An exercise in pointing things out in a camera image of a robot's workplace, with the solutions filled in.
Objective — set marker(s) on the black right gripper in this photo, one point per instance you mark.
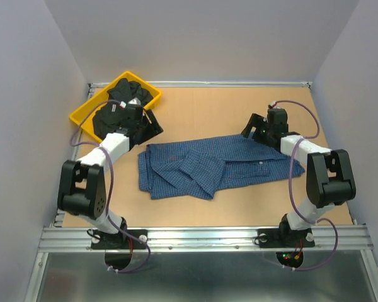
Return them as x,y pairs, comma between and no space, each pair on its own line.
255,121

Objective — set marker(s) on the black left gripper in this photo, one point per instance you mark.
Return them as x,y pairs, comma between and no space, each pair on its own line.
154,128

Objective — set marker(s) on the blue plaid long sleeve shirt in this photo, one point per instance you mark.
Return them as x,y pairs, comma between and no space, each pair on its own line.
200,168

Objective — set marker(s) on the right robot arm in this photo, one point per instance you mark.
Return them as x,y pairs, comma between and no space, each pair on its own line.
329,179

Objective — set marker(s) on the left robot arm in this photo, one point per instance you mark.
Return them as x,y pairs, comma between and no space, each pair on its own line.
86,184

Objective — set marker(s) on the black striped shirt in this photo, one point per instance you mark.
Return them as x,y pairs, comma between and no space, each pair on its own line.
110,116

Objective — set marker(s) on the yellow plastic bin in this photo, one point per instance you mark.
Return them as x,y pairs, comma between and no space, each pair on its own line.
88,109

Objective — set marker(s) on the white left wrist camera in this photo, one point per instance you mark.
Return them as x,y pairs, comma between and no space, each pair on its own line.
134,101

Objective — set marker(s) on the aluminium back rail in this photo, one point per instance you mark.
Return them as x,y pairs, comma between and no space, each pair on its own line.
230,84

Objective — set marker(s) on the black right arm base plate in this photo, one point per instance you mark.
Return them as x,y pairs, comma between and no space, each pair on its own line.
273,238

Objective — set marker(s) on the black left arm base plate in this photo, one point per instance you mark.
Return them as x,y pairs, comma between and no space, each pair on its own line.
105,241

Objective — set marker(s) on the aluminium front rail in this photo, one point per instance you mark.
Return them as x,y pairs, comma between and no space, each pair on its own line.
193,239

